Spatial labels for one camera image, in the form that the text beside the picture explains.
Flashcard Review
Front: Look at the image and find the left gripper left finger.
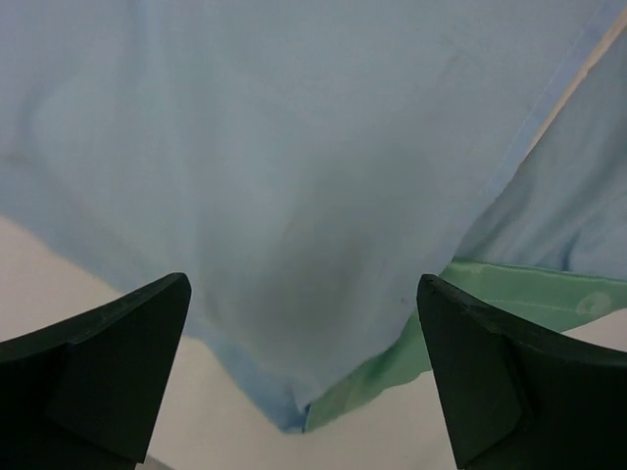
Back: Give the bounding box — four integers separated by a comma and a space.
1, 273, 191, 469

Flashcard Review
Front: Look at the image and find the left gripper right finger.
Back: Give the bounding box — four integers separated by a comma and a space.
416, 275, 626, 469

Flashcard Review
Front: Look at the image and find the green and blue pillowcase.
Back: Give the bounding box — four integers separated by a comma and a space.
1, 1, 626, 432

